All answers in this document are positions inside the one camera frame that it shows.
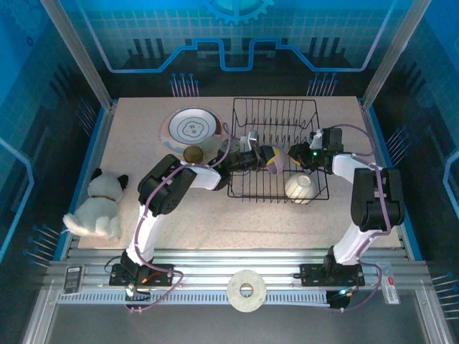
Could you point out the frosted plastic tumbler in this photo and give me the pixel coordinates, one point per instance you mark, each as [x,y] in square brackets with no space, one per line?
[211,148]

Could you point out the amber glass cup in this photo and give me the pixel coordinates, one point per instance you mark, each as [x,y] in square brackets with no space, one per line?
[193,154]

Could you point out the white plate with grey rings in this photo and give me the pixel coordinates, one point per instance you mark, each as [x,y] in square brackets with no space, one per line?
[193,127]

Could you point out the plate with colourful squiggle rim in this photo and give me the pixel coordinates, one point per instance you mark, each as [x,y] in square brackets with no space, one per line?
[172,143]

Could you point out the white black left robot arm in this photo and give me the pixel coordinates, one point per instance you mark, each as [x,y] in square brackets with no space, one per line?
[201,177]

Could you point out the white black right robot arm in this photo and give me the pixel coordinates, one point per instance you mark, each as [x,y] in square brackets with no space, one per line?
[346,166]

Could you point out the white ribbed ceramic bowl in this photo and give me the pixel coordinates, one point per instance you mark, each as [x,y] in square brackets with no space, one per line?
[301,186]

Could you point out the white tape roll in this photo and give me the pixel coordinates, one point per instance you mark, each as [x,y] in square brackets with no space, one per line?
[236,297]

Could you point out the white plush cat toy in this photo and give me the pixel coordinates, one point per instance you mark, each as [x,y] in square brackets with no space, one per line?
[100,204]

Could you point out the white tag with red mark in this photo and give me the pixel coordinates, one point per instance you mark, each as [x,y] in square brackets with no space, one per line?
[391,286]

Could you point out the small black display module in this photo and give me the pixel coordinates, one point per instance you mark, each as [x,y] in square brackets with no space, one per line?
[74,279]

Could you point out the aluminium frame post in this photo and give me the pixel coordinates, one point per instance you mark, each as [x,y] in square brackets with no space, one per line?
[391,61]
[85,61]

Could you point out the aluminium rail beam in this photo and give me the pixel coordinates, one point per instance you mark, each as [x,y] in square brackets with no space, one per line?
[215,263]

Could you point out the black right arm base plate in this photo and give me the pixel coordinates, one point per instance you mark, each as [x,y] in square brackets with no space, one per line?
[312,276]

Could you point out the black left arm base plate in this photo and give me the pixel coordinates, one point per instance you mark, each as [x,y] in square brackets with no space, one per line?
[118,277]

